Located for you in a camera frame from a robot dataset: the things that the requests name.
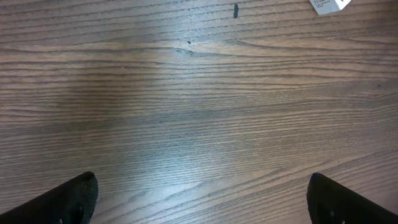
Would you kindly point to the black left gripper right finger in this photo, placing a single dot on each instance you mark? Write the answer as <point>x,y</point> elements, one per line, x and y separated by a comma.
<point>332,203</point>

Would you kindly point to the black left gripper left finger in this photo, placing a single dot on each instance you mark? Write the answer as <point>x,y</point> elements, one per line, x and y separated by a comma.
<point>71,202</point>

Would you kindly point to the white hammer picture block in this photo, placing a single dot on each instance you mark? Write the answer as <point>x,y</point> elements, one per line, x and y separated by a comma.
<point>323,7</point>

